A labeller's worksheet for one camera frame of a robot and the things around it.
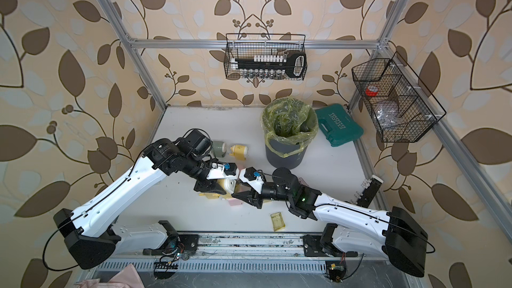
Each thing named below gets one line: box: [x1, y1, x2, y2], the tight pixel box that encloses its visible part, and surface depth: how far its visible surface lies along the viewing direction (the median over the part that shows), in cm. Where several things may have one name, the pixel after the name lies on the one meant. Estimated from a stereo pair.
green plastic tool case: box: [314, 103, 364, 147], surface depth 107 cm
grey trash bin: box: [265, 138, 308, 170], surface depth 80 cm
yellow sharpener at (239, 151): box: [228, 144, 249, 161], surface depth 96 cm
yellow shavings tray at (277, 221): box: [270, 212, 286, 232], surface depth 82 cm
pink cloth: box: [74, 263, 146, 288], surface depth 69 cm
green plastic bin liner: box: [260, 97, 319, 157], surface depth 84 cm
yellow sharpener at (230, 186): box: [218, 178, 239, 196], surface depth 65 cm
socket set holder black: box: [230, 51, 307, 79], surface depth 86 cm
